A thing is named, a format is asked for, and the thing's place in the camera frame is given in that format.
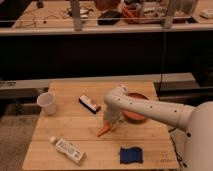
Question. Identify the grey metal post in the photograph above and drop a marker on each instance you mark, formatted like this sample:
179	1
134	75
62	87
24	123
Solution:
75	9
168	19

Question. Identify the grey metal post right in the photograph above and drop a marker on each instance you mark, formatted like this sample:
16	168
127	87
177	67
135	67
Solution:
168	19

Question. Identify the grey metal post left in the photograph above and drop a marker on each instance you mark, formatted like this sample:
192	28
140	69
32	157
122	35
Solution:
75	9

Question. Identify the black and white eraser box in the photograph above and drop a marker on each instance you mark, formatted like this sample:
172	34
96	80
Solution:
89	103

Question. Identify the white plastic cup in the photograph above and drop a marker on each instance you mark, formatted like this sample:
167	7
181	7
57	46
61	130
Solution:
47	103

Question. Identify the white glue bottle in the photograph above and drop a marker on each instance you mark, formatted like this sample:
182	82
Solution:
68	149

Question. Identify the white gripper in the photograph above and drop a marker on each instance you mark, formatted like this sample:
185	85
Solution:
112	117

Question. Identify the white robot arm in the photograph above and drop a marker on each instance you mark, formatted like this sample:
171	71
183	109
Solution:
196	122

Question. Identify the blue sponge cloth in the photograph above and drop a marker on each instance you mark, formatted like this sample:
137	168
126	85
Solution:
131	155

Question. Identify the orange pepper with green stem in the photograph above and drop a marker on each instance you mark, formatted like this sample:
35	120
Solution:
103	130

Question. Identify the black bag on shelf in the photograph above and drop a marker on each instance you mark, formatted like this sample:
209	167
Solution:
110	17

